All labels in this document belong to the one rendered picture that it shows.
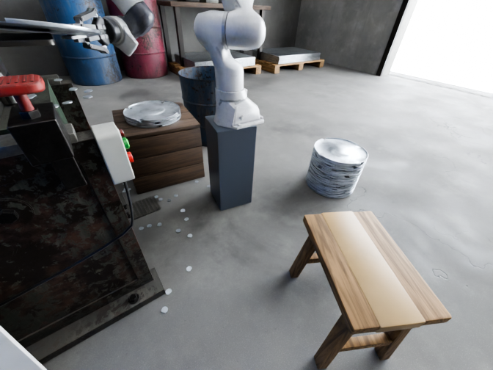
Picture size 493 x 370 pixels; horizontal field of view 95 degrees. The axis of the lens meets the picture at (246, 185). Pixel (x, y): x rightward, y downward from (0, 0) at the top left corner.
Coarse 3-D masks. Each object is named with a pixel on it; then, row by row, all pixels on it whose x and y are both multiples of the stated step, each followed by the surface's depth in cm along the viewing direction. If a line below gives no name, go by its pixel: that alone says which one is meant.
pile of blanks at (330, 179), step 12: (312, 156) 132; (312, 168) 132; (324, 168) 123; (336, 168) 119; (348, 168) 118; (360, 168) 121; (312, 180) 135; (324, 180) 126; (336, 180) 123; (348, 180) 123; (324, 192) 132; (336, 192) 130; (348, 192) 131
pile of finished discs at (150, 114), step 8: (136, 104) 129; (144, 104) 129; (152, 104) 130; (160, 104) 130; (168, 104) 131; (176, 104) 131; (128, 112) 119; (136, 112) 120; (144, 112) 119; (152, 112) 119; (160, 112) 120; (168, 112) 122; (176, 112) 125; (128, 120) 114; (136, 120) 112; (144, 120) 112; (152, 120) 112; (160, 120) 114; (168, 120) 117; (176, 120) 121
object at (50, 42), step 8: (0, 40) 47; (8, 40) 47; (16, 40) 48; (24, 40) 49; (32, 40) 49; (40, 40) 50; (48, 40) 51; (0, 64) 53; (0, 72) 51; (8, 72) 57; (8, 96) 53
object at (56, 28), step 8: (0, 24) 45; (8, 24) 44; (16, 24) 43; (24, 24) 43; (32, 24) 44; (40, 24) 44; (48, 24) 45; (56, 24) 46; (64, 24) 47; (40, 32) 61; (48, 32) 60; (56, 32) 59; (64, 32) 58; (72, 32) 57; (80, 32) 55; (88, 32) 54; (96, 32) 55
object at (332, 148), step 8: (320, 144) 132; (328, 144) 133; (336, 144) 133; (344, 144) 134; (352, 144) 134; (320, 152) 125; (328, 152) 125; (336, 152) 125; (344, 152) 125; (352, 152) 126; (360, 152) 127; (336, 160) 119; (344, 160) 119; (352, 160) 120; (360, 160) 120
